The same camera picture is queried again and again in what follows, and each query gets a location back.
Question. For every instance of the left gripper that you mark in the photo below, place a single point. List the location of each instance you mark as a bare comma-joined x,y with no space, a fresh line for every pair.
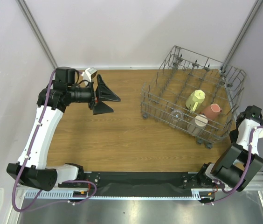
104,94

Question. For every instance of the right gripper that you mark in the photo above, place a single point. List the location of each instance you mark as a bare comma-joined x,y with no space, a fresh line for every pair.
233,135

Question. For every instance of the pink patterned mug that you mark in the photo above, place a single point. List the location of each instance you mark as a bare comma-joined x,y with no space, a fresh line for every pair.
212,111

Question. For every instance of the beige plastic cup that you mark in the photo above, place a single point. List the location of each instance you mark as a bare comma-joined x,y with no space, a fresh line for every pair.
197,124

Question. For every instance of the yellow mug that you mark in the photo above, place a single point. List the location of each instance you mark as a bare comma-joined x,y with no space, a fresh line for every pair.
194,101

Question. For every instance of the clear plastic cup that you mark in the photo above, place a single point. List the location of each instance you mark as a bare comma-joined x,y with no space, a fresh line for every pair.
176,118

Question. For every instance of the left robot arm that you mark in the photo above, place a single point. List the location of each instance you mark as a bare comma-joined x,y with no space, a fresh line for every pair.
66,86

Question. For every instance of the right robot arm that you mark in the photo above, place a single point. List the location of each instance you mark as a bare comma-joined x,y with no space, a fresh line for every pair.
238,165

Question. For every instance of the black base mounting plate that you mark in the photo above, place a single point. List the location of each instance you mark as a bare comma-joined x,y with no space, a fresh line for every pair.
185,180

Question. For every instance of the grey wire dish rack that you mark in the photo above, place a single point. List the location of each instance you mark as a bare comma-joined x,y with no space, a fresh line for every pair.
184,71

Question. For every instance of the right aluminium frame post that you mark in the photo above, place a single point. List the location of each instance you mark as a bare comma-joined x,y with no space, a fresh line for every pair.
240,36

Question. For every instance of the aluminium frame post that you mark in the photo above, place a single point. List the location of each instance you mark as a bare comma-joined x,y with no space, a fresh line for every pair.
37,32
240,36

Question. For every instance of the grey cable duct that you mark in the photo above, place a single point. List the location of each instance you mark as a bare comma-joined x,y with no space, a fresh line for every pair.
163,194

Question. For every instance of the left aluminium frame post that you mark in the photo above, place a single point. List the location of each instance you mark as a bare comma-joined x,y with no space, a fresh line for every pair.
37,32

